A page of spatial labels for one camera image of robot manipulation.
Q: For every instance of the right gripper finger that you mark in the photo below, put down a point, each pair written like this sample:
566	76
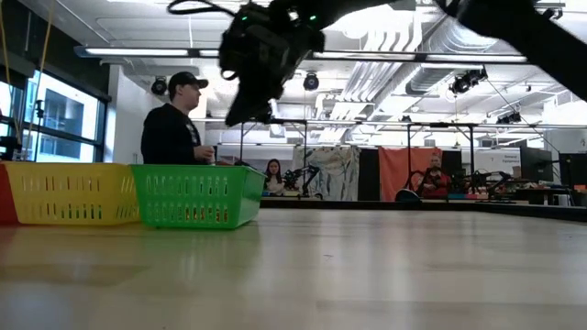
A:
254	105

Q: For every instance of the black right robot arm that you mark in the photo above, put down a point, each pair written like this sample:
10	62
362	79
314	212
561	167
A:
527	32

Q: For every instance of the background black robot arm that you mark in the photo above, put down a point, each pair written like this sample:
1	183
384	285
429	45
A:
486	179
302	176

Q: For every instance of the background black metal gantry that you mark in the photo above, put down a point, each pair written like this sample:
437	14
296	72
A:
440	124
305	146

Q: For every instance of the person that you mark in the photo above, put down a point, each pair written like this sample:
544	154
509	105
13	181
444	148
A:
435	181
274	179
169	133

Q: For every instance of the green plastic basket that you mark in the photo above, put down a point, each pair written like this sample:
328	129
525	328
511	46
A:
243	197

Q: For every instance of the painted cloth backdrop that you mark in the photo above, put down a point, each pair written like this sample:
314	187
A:
335	174

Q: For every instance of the long ceiling light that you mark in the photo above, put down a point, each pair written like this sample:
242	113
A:
458	58
137	51

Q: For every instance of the orange cloth backdrop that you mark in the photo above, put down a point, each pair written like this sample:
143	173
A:
394	169

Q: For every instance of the large window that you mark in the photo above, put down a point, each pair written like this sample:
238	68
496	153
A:
64	114

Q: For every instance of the yellow plastic basket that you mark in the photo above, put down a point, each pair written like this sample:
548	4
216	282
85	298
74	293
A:
69	174

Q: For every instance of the black tripod stand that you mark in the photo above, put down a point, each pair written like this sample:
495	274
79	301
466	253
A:
39	110

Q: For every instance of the red plastic basket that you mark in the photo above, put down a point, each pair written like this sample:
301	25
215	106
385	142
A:
5	201

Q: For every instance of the black computer monitor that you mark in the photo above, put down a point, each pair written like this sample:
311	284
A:
536	164
573	169

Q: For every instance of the silver ventilation duct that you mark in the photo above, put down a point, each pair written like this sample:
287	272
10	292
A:
431	75

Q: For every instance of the black aluminium table frame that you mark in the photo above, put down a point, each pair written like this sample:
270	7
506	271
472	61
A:
413	205

